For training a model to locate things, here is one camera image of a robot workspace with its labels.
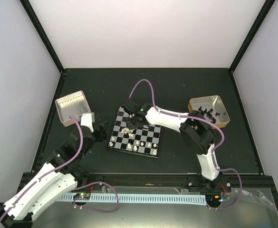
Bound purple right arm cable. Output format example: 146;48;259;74
128;79;243;211

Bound black frame post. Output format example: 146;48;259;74
229;0;275;73
20;0;64;73

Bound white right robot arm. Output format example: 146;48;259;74
122;98;220;192

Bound light blue slotted cable duct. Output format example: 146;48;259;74
57;193;206;206

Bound pile of black chess pieces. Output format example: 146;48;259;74
198;106;221;123

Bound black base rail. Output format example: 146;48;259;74
22;172;276;190

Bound black and white chessboard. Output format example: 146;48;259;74
107;107;161;159

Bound gold metal tin tray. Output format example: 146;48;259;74
188;95;230;128

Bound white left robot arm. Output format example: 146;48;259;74
0;122;108;228

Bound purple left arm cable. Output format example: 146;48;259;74
0;115;119;228

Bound pile of white chess pieces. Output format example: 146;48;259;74
120;127;135;138

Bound pink metal tin box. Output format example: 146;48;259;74
55;91;91;127

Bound black frame post right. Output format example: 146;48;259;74
229;0;275;73

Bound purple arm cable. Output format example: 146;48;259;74
128;79;243;211
0;115;119;228

